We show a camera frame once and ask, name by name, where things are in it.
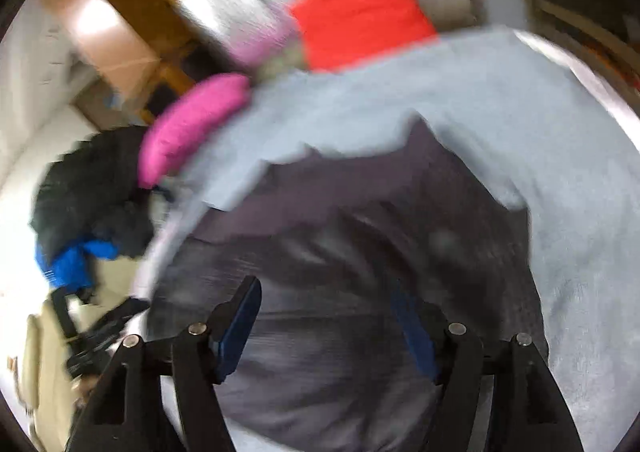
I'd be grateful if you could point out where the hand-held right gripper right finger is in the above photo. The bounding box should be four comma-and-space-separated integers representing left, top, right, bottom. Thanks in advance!
392, 282, 586, 452

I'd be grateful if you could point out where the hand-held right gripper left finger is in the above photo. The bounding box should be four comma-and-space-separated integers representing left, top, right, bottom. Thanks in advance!
65, 276, 263, 452

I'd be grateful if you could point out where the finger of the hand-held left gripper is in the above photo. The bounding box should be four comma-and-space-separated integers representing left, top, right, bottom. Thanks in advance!
100, 298, 151, 333

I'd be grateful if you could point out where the dark quilted jacket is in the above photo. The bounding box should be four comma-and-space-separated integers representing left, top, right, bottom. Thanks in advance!
145, 119, 548, 450

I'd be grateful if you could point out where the black clothes pile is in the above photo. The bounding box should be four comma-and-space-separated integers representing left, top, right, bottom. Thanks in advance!
30, 127, 168, 260

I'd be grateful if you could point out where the beige sofa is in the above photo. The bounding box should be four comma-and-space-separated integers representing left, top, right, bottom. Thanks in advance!
0, 257, 141, 433

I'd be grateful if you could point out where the blue garment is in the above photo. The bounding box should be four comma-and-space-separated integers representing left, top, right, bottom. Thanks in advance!
34, 239, 118, 295

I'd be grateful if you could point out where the pink pillow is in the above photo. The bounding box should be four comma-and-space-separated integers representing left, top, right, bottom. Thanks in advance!
137, 73, 251, 190

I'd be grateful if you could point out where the grey blanket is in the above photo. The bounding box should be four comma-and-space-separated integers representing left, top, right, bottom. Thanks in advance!
150, 26, 640, 452

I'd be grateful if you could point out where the wooden cabinet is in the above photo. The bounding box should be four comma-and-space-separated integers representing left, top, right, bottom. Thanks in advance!
35, 0, 211, 125

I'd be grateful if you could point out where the red cushion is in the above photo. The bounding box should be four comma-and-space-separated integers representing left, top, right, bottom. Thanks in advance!
287, 0, 440, 72

